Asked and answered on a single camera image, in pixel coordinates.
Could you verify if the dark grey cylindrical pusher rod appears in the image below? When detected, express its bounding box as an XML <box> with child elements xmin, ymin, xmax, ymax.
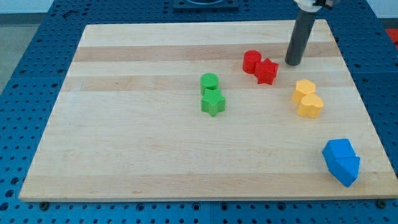
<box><xmin>285</xmin><ymin>9</ymin><xmax>317</xmax><ymax>66</ymax></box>

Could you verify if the white rod mount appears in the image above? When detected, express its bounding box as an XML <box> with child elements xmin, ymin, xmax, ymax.
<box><xmin>294</xmin><ymin>0</ymin><xmax>335</xmax><ymax>12</ymax></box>

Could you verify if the yellow hexagon block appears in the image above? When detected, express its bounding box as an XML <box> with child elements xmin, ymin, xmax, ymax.
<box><xmin>292</xmin><ymin>79</ymin><xmax>316</xmax><ymax>103</ymax></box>

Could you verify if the yellow heart block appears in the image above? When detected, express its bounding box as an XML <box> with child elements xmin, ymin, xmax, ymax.
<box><xmin>297</xmin><ymin>93</ymin><xmax>324</xmax><ymax>118</ymax></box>

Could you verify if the red star block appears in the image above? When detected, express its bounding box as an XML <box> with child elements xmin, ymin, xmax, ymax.
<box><xmin>254</xmin><ymin>58</ymin><xmax>279</xmax><ymax>85</ymax></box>

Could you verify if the red cylinder block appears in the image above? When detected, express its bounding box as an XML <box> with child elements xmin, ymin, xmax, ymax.
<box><xmin>243</xmin><ymin>50</ymin><xmax>262</xmax><ymax>74</ymax></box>

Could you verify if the green cylinder block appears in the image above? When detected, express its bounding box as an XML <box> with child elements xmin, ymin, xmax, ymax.
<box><xmin>200</xmin><ymin>73</ymin><xmax>219</xmax><ymax>96</ymax></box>

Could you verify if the green star block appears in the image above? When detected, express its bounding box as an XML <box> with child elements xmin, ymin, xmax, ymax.
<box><xmin>201</xmin><ymin>89</ymin><xmax>226</xmax><ymax>117</ymax></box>

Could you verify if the blue cube block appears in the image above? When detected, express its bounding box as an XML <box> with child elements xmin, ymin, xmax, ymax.
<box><xmin>322</xmin><ymin>138</ymin><xmax>356</xmax><ymax>167</ymax></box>

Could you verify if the wooden board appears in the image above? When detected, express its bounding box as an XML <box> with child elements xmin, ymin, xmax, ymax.
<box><xmin>19</xmin><ymin>19</ymin><xmax>397</xmax><ymax>202</ymax></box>

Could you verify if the blue triangle block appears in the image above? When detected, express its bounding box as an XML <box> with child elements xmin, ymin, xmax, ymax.
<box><xmin>327</xmin><ymin>156</ymin><xmax>361</xmax><ymax>187</ymax></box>

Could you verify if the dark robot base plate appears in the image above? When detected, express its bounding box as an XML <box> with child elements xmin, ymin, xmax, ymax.
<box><xmin>172</xmin><ymin>0</ymin><xmax>239</xmax><ymax>11</ymax></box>

